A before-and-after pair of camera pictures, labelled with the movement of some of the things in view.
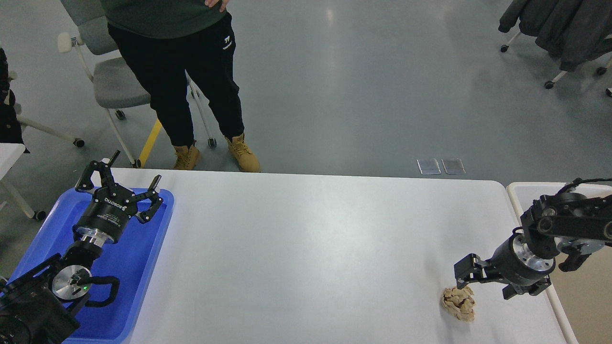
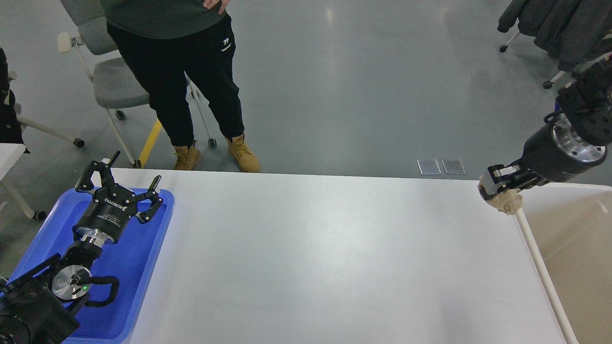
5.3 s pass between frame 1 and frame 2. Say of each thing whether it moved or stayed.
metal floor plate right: stayed
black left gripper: stayed
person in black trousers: stayed
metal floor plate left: stayed
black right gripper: moved
